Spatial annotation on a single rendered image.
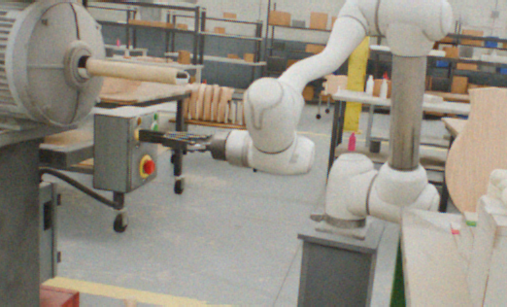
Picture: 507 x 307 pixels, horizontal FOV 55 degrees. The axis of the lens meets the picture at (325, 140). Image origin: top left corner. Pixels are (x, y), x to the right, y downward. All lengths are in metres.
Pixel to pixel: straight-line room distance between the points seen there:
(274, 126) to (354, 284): 0.85
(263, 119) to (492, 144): 0.51
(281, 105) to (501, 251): 0.50
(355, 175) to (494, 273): 0.91
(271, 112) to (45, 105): 0.43
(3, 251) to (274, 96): 0.69
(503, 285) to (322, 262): 0.98
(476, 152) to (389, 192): 0.51
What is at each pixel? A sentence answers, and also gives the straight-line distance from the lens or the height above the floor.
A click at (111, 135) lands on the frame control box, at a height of 1.07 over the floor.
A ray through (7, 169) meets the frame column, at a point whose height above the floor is 1.01.
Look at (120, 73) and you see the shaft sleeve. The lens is 1.03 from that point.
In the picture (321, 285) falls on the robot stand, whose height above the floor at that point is 0.52.
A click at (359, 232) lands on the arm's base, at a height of 0.72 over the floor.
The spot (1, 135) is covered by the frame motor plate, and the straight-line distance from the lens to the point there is 1.07.
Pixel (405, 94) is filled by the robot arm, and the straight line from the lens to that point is 1.46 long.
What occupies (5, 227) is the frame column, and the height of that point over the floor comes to 0.88.
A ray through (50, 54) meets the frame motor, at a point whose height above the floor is 1.27.
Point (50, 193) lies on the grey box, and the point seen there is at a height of 0.90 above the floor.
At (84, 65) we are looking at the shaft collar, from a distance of 1.06.
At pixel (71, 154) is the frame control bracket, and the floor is 1.03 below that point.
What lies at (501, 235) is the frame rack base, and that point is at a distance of 0.79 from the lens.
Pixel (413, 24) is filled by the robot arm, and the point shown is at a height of 1.42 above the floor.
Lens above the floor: 1.34
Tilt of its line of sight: 11 degrees down
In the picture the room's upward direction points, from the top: 6 degrees clockwise
